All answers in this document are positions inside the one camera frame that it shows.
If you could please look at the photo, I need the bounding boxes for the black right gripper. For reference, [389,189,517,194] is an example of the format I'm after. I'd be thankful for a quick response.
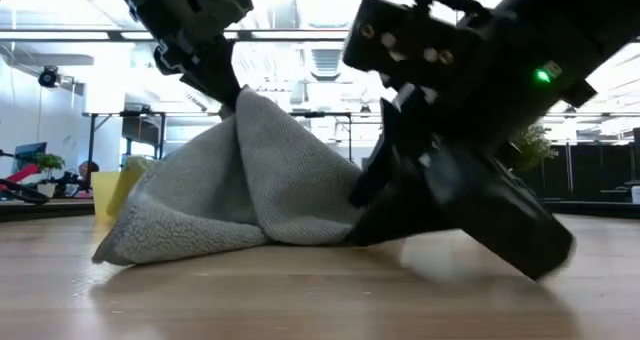
[342,0,597,247]

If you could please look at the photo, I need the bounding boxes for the red object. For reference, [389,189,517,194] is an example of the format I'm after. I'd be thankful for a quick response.
[0,162,41,194]

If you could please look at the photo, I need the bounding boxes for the black background rig frame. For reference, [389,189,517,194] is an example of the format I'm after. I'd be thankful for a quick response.
[82,109,169,177]
[289,111,353,164]

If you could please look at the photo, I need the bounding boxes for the grey microfiber towel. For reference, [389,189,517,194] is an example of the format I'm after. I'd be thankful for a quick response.
[91,85,367,268]

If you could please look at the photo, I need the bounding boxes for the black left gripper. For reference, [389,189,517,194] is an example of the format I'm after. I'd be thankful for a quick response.
[109,0,255,110]

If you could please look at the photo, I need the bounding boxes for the bushy potted plant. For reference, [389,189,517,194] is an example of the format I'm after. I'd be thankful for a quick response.
[501,121,560,172]

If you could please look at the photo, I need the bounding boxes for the green microfiber towel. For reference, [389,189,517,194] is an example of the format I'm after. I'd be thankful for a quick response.
[106,154,157,217]

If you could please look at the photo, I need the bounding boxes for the small plant in white pot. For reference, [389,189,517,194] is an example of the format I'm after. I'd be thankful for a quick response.
[35,152,67,198]

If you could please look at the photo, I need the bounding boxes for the black hanging camera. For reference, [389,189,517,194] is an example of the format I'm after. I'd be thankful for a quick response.
[37,65,62,89]

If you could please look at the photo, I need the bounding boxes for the black overhead frame beam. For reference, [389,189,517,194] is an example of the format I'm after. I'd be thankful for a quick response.
[0,28,351,44]

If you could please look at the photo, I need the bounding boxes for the person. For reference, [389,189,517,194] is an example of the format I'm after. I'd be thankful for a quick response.
[76,160,101,182]

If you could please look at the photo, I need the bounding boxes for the blue object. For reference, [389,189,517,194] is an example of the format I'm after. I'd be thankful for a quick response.
[13,141,48,167]

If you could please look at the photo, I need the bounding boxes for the black aluminium table frame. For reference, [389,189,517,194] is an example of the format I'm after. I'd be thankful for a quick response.
[0,197,640,223]

